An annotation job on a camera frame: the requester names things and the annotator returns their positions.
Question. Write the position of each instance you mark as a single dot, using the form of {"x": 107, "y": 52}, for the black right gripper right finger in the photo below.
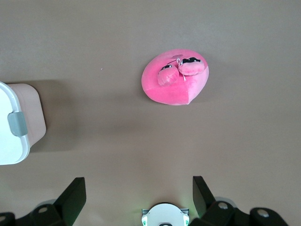
{"x": 202, "y": 197}

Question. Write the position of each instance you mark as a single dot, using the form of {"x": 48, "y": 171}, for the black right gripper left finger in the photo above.
{"x": 70, "y": 200}

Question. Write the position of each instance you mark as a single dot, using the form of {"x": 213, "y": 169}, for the white box lid grey latches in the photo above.
{"x": 9, "y": 146}

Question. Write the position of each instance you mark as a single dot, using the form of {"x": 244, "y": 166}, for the pink plush toy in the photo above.
{"x": 174, "y": 91}

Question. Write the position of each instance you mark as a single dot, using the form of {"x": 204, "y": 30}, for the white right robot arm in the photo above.
{"x": 164, "y": 214}

